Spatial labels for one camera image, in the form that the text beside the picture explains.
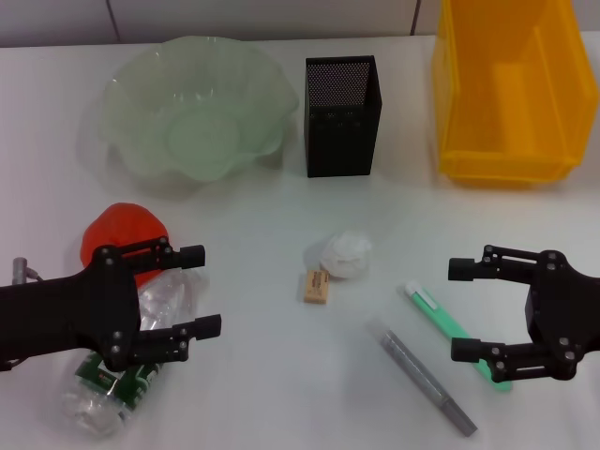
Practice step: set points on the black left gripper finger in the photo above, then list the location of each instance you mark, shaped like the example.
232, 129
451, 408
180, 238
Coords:
192, 257
206, 327

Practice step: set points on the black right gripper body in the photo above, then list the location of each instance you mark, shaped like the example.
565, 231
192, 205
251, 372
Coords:
567, 319

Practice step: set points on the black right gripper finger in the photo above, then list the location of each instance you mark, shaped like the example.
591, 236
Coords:
464, 268
466, 349

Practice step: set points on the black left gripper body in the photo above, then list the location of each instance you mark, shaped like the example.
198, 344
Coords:
70, 314

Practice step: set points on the green pen with white cap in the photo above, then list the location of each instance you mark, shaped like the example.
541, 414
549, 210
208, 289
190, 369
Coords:
431, 304

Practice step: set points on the grey marker pen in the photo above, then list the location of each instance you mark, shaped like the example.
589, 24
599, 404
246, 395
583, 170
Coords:
412, 370

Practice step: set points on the orange fruit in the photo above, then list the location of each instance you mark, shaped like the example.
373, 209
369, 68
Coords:
122, 225

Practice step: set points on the clear green-labelled water bottle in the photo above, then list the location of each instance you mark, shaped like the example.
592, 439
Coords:
94, 412

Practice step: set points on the tan eraser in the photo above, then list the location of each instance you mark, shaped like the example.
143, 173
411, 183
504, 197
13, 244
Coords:
315, 288

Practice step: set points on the white paper ball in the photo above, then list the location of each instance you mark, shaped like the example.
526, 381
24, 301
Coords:
347, 255

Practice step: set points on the green glass fruit plate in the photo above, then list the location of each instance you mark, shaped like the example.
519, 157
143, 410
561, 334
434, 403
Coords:
154, 94

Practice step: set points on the black mesh pen holder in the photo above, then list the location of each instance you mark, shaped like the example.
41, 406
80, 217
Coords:
340, 145

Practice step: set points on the yellow plastic bin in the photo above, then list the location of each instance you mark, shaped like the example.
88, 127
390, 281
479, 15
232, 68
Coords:
506, 154

